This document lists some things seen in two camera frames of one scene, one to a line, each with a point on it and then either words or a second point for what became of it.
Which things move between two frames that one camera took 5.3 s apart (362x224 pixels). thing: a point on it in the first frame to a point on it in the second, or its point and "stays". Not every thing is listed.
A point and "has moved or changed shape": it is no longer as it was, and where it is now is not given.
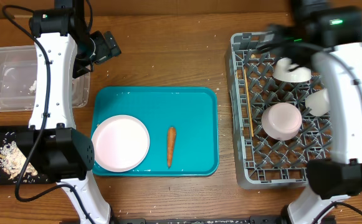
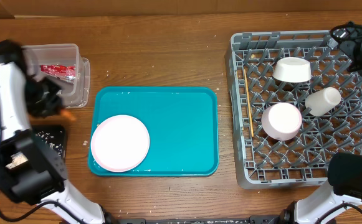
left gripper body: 96,50 to 42,96
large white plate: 121,142 stays
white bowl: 281,121 stays
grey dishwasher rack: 274,139 stays
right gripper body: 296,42 to 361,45
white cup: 318,101 stays
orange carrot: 171,138 has moved or changed shape
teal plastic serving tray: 182,122 stays
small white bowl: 285,71 stays
